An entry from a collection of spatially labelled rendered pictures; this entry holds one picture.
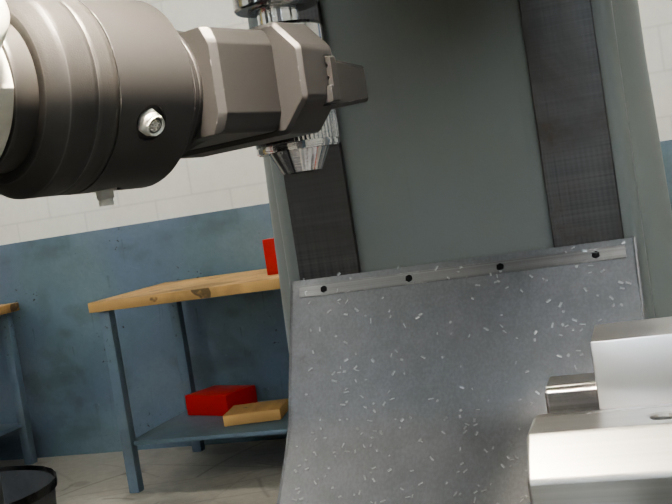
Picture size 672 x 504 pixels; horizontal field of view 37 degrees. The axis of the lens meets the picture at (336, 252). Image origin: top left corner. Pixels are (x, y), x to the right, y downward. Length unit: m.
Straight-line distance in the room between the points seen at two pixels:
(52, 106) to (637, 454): 0.29
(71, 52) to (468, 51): 0.55
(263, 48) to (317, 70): 0.03
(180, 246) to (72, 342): 0.85
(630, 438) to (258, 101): 0.23
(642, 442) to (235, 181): 4.74
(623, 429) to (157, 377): 5.05
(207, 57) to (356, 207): 0.49
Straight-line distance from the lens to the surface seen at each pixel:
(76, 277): 5.62
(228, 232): 5.18
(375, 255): 0.94
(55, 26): 0.43
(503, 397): 0.87
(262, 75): 0.49
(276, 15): 0.56
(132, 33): 0.45
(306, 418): 0.92
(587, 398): 0.58
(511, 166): 0.91
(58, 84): 0.42
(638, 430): 0.48
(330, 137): 0.55
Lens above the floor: 1.17
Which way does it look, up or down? 3 degrees down
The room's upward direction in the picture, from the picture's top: 9 degrees counter-clockwise
